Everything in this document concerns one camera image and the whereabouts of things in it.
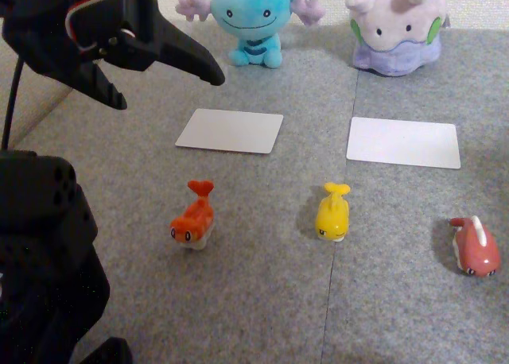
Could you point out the orange shrimp sushi toy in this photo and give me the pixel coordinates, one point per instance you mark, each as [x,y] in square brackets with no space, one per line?
[195,217]

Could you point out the yellow egg sushi toy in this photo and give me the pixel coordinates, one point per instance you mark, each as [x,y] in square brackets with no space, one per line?
[332,217]

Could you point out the blue Wooper plush toy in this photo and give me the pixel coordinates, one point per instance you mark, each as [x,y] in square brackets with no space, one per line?
[250,10]

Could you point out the pale purple Goomy plush toy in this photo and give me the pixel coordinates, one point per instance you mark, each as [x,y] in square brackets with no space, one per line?
[397,22]

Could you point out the red tuna sushi toy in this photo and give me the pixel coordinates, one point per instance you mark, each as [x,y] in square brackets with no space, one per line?
[475,252]

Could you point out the white rectangular card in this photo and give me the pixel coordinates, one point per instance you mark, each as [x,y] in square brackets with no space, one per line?
[230,131]
[401,141]

